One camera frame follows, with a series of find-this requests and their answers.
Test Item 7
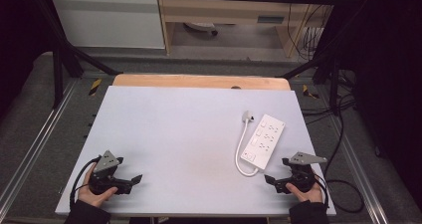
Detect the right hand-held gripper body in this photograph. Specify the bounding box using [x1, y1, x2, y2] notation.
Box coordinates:
[274, 151, 328, 194]

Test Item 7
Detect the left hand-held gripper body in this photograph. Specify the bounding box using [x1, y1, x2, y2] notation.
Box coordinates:
[89, 149, 133, 196]

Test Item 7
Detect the white power strip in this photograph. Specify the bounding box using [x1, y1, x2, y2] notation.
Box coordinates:
[240, 113, 287, 171]

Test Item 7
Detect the white power cord with plug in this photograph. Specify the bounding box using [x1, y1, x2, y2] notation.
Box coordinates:
[234, 110, 260, 178]

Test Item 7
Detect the person's right hand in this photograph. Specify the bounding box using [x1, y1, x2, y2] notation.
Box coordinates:
[285, 182, 324, 204]

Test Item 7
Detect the person's left hand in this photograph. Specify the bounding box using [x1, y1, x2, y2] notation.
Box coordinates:
[77, 163, 119, 208]

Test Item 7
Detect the yellow black floor tape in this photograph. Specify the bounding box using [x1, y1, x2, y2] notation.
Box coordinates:
[302, 84, 320, 100]
[88, 78, 103, 97]

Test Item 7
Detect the wooden table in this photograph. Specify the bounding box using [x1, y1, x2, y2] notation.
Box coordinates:
[111, 73, 292, 92]

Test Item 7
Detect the black curtain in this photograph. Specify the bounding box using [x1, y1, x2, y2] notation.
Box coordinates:
[0, 0, 56, 115]
[331, 0, 422, 212]

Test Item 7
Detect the white cabinet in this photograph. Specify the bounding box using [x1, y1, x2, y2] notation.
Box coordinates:
[50, 0, 166, 50]

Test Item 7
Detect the light wooden desk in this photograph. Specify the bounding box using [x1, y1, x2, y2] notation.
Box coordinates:
[154, 0, 334, 59]

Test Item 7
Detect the right hand-held gripper black cable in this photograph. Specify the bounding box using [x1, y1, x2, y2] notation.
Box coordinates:
[312, 172, 330, 209]

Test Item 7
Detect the hand-held gripper black cable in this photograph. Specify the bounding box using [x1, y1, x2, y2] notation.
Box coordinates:
[312, 172, 330, 209]
[69, 155, 102, 209]

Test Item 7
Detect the left hand-held gripper black cable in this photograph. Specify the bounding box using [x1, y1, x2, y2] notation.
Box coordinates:
[69, 155, 102, 209]

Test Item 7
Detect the black floor cable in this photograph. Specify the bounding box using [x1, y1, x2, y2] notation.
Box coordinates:
[300, 69, 365, 215]

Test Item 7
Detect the aluminium floor rail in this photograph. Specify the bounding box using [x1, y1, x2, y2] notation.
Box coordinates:
[326, 115, 391, 224]
[0, 79, 79, 215]

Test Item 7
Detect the bundle of black cables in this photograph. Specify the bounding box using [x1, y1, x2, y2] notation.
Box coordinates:
[286, 0, 336, 63]

